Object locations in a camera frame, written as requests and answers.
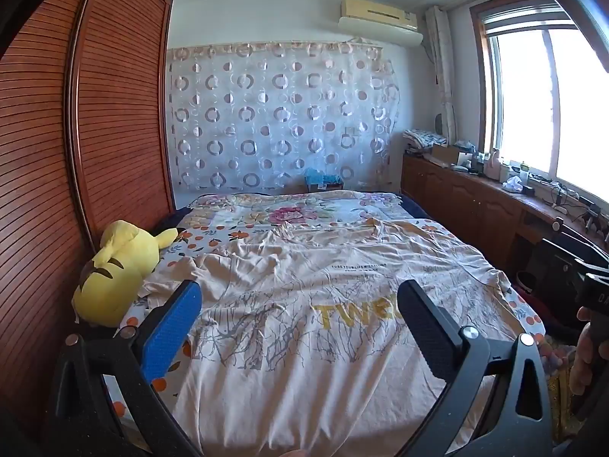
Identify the yellow patterned cloth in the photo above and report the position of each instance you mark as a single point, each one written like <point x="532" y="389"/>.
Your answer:
<point x="559" y="390"/>

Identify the dark blue bed cover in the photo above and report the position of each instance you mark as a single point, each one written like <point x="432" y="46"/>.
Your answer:
<point x="411" y="207"/>

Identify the circle pattern sheer curtain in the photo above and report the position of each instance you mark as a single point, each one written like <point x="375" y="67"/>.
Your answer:
<point x="285" y="119"/>

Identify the wall air conditioner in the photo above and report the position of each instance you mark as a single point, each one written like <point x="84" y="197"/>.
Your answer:
<point x="380" y="21"/>

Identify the yellow plush toy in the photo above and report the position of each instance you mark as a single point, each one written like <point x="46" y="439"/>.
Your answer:
<point x="116" y="271"/>

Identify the pile of folded cloths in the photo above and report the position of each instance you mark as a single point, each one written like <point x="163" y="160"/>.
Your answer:
<point x="423" y="140"/>

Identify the tissue pack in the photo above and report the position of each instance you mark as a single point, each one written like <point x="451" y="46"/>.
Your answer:
<point x="511" y="184"/>

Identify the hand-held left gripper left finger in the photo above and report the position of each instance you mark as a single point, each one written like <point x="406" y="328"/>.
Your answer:
<point x="173" y="331"/>

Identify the cream printed T-shirt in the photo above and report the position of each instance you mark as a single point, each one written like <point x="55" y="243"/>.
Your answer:
<point x="295" y="342"/>

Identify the dark bulky object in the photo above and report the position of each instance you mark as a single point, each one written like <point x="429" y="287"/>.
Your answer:
<point x="547" y="295"/>

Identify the floral quilt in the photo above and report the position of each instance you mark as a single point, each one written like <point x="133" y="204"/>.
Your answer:
<point x="295" y="209"/>

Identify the white plastic bottle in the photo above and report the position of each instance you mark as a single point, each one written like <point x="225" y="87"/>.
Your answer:
<point x="495" y="164"/>

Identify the long wooden cabinet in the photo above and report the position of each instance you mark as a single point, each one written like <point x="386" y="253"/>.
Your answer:
<point x="471" y="204"/>

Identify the blue cloth bundle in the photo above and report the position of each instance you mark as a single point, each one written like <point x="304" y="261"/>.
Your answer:
<point x="323" y="177"/>

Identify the wooden louvred wardrobe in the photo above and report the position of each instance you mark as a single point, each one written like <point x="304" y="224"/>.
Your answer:
<point x="71" y="128"/>

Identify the person's right hand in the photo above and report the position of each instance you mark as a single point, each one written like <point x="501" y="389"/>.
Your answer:
<point x="587" y="366"/>

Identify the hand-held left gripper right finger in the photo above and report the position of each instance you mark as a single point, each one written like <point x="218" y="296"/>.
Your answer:
<point x="428" y="331"/>

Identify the orange fruit print bed sheet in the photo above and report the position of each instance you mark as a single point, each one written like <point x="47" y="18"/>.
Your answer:
<point x="166" y="259"/>

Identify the wooden framed window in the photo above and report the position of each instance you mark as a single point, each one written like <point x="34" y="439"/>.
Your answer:
<point x="547" y="95"/>

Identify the pale window curtain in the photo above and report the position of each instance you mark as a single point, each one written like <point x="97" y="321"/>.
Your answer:
<point x="442" y="81"/>

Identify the cardboard box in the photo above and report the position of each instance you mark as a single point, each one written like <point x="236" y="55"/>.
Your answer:
<point x="449" y="154"/>

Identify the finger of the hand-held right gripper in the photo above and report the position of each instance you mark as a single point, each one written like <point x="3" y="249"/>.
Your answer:
<point x="583" y="243"/>

